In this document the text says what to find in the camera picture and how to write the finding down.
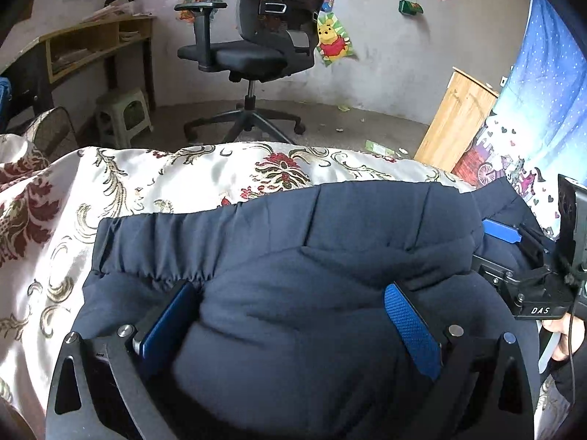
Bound black mesh office chair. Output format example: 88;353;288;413
174;0;324;144

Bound wooden desk with shelf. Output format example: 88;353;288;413
1;15;156;119

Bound green white plastic stool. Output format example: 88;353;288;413
95;88;154;149

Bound blue cartoon bicycle curtain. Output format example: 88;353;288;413
453;0;586;238

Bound floral white red bedspread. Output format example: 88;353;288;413
0;133;574;440

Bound green hanging wall pouch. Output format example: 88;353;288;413
398;0;424;16

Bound navy blue puffer jacket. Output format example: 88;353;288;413
74;181;540;439

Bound Winnie the Pooh poster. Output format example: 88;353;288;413
316;11;356;67

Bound round fan beside bed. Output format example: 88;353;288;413
23;106;80;162

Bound person's right hand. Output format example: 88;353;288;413
542;314;586;362

